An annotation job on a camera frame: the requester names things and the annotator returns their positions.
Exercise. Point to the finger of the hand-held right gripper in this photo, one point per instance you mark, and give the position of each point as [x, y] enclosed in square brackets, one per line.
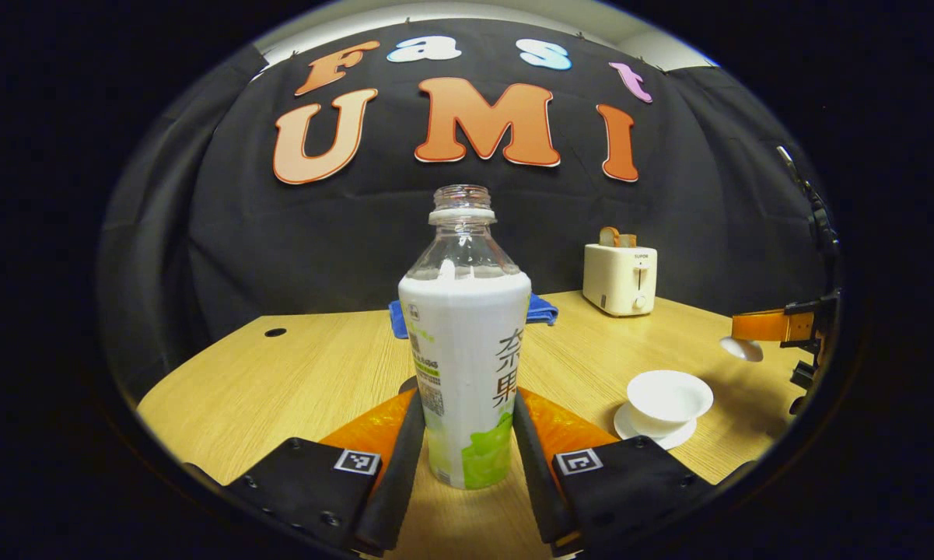
[762, 326]

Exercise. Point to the white saucer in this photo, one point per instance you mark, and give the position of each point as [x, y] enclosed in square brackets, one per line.
[630, 426]

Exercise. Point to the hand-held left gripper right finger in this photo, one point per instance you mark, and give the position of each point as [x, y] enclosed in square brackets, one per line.
[540, 498]

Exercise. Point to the white green label water bottle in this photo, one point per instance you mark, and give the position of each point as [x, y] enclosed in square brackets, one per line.
[463, 350]

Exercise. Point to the blue folded towel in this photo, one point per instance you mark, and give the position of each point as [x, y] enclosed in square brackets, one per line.
[543, 309]

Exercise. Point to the white teacup lid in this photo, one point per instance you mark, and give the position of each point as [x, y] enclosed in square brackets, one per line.
[741, 349]

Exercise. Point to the cream toaster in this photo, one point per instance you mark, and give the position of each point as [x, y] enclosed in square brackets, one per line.
[614, 280]

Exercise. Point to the black metal stand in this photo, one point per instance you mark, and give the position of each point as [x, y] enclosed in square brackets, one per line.
[816, 210]

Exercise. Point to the black backdrop cloth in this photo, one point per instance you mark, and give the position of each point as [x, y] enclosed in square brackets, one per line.
[319, 233]

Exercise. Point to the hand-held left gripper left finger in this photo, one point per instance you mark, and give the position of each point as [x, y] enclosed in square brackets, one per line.
[400, 498]

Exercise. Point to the white teacup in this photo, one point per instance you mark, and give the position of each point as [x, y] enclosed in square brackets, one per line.
[669, 397]

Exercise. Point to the toast slice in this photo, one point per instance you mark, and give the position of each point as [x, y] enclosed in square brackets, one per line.
[627, 240]
[608, 236]

